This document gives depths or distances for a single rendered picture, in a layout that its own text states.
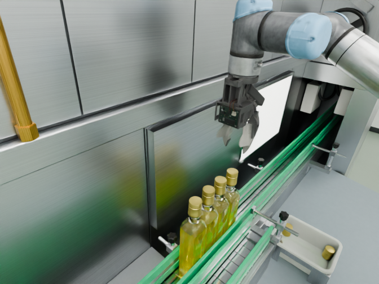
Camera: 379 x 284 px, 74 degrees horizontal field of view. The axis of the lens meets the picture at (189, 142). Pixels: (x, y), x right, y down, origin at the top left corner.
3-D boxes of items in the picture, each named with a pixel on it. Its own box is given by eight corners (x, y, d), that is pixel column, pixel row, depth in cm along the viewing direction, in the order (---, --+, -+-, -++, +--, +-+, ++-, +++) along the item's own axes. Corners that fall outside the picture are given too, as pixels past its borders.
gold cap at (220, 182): (217, 185, 75) (219, 173, 73) (227, 191, 73) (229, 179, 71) (210, 191, 73) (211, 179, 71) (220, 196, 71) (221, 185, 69)
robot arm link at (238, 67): (240, 50, 61) (271, 56, 57) (237, 69, 63) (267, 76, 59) (223, 54, 56) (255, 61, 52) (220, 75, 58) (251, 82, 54)
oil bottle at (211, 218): (200, 245, 85) (205, 198, 74) (214, 256, 81) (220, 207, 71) (189, 256, 81) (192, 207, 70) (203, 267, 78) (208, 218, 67)
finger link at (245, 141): (233, 160, 66) (231, 126, 62) (245, 151, 70) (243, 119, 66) (244, 162, 64) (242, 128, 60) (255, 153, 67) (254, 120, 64)
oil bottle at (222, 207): (210, 235, 88) (216, 188, 78) (224, 244, 85) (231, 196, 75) (200, 245, 85) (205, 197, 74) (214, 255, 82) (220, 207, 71)
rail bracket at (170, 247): (164, 249, 83) (163, 221, 76) (179, 262, 79) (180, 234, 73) (155, 257, 80) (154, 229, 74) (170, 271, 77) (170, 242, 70)
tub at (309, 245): (281, 226, 109) (286, 212, 105) (336, 257, 97) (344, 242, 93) (263, 252, 98) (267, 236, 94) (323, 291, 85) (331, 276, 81)
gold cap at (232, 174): (229, 177, 79) (230, 165, 77) (238, 182, 77) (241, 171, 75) (222, 182, 77) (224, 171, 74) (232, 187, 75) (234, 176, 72)
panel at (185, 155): (274, 132, 139) (289, 70, 122) (279, 133, 137) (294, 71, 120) (150, 225, 79) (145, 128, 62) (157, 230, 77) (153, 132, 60)
